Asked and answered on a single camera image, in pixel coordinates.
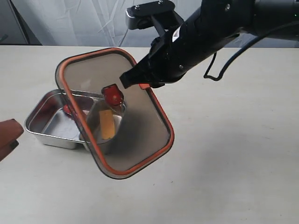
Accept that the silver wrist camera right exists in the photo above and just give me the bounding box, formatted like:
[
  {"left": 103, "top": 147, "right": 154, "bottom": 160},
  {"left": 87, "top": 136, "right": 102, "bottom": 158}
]
[{"left": 126, "top": 0, "right": 184, "bottom": 31}]

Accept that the yellow cheese slice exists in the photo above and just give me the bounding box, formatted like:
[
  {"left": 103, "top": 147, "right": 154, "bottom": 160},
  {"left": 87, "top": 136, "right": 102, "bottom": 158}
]
[{"left": 99, "top": 110, "right": 115, "bottom": 140}]

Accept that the dark transparent lunch box lid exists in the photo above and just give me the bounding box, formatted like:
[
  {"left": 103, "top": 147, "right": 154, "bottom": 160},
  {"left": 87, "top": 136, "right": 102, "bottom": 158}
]
[{"left": 55, "top": 48, "right": 174, "bottom": 180}]

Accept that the dark vertical frame post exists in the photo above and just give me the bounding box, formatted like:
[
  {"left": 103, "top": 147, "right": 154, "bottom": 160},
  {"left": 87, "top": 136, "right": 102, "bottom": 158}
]
[{"left": 7, "top": 0, "right": 42, "bottom": 46}]

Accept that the steel lunch box tray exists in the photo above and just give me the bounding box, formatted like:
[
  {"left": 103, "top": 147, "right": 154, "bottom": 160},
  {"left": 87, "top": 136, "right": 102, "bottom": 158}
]
[{"left": 23, "top": 88, "right": 128, "bottom": 155}]

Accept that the white backdrop curtain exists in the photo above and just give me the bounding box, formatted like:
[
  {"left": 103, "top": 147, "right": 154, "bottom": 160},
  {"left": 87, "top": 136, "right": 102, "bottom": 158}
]
[{"left": 9, "top": 0, "right": 299, "bottom": 49}]

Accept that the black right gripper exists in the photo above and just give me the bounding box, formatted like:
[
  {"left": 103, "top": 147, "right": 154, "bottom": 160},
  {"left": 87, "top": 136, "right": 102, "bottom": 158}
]
[{"left": 120, "top": 0, "right": 254, "bottom": 90}]

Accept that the red sausage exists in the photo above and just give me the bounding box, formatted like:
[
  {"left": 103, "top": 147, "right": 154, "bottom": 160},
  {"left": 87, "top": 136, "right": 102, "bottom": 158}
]
[{"left": 63, "top": 102, "right": 89, "bottom": 117}]

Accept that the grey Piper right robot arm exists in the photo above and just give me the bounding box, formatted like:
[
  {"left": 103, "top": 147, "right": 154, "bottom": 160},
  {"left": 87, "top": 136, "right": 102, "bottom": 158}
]
[{"left": 120, "top": 0, "right": 299, "bottom": 88}]

